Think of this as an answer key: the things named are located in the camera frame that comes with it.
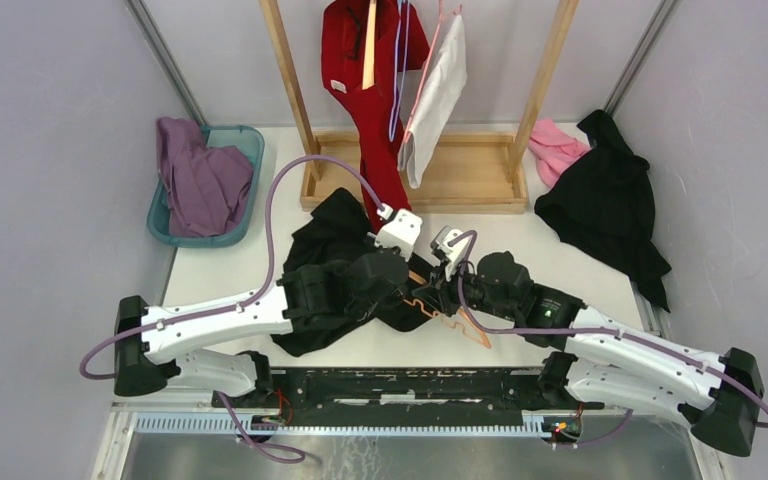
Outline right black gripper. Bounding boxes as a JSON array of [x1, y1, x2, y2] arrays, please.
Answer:
[[412, 253, 517, 322]]

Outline orange hanger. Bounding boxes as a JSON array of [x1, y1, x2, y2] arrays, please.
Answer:
[[403, 298, 492, 350]]

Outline black garment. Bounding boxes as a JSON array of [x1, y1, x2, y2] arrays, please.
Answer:
[[534, 110, 672, 311], [272, 188, 434, 357]]

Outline white garment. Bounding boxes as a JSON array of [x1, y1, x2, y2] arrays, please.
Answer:
[[398, 14, 468, 189]]

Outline wooden hanger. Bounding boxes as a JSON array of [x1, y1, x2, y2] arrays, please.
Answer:
[[361, 0, 378, 90]]

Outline red skirt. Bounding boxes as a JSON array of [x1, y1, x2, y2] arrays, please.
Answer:
[[320, 1, 430, 210]]

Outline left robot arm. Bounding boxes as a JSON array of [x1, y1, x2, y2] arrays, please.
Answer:
[[114, 251, 410, 407]]

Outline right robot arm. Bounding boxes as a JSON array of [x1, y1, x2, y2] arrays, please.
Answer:
[[414, 252, 764, 457]]

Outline wooden clothes rack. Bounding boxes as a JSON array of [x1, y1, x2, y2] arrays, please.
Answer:
[[260, 1, 578, 214]]

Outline pink garment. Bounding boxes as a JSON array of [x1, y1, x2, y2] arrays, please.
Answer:
[[528, 118, 591, 189]]

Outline teal laundry basket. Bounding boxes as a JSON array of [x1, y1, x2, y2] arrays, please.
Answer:
[[146, 125, 265, 249]]

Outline purple garment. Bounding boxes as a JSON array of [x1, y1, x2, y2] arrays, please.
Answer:
[[156, 117, 254, 238]]

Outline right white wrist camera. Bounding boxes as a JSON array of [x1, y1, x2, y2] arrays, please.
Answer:
[[430, 226, 476, 280]]

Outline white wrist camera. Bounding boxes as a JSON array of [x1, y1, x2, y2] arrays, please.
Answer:
[[430, 226, 476, 280], [373, 203, 423, 261]]

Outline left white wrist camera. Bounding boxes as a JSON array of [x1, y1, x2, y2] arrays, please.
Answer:
[[373, 203, 423, 261]]

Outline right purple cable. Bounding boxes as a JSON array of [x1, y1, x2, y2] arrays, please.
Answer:
[[446, 229, 768, 449]]

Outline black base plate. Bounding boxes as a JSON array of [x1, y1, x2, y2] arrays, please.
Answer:
[[230, 367, 582, 427]]

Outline aluminium frame rail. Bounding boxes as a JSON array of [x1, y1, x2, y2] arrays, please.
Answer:
[[112, 368, 713, 439]]

